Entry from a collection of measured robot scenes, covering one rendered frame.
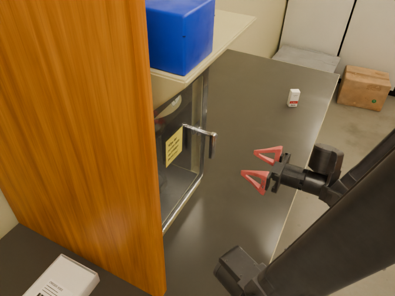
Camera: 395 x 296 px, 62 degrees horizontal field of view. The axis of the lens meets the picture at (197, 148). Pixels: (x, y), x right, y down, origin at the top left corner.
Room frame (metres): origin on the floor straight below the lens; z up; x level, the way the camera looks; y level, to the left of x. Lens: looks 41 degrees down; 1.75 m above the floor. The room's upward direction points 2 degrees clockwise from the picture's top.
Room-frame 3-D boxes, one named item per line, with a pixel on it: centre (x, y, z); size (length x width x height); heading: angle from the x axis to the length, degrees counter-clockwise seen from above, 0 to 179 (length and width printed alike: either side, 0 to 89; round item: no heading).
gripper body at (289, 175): (0.60, -0.24, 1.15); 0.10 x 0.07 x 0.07; 153
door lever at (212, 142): (0.70, -0.03, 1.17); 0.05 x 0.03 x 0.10; 64
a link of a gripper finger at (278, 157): (0.66, -0.20, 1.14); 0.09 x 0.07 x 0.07; 63
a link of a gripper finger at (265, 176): (0.60, -0.16, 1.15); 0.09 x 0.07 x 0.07; 63
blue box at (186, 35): (0.50, 0.05, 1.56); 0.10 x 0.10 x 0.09; 64
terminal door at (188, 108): (0.61, 0.05, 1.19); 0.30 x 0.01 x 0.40; 154
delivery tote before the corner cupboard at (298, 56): (3.09, -1.06, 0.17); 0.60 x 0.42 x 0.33; 62
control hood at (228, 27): (0.59, 0.00, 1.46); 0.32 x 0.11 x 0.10; 154
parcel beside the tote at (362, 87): (2.86, -1.60, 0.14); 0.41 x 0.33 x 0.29; 71
